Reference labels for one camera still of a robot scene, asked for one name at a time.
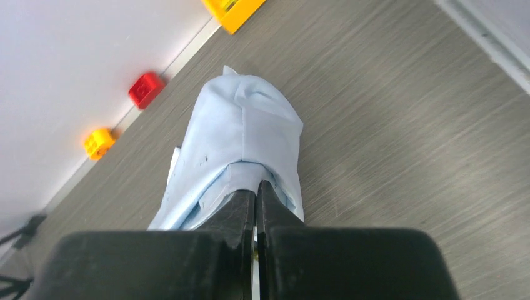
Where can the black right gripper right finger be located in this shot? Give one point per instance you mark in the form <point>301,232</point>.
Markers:
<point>297,261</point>

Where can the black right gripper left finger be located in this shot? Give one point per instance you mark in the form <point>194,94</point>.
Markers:
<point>212,262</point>

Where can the light blue pillowcase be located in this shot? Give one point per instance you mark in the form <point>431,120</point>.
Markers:
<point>242,131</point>

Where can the small orange block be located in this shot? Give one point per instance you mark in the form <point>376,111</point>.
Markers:
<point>98,143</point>

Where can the small red block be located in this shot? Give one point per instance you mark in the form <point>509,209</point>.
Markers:
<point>145,89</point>

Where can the black tripod stand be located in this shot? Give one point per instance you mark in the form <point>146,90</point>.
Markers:
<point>13,287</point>

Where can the yellow open box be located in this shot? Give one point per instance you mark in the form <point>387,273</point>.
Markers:
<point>232,14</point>

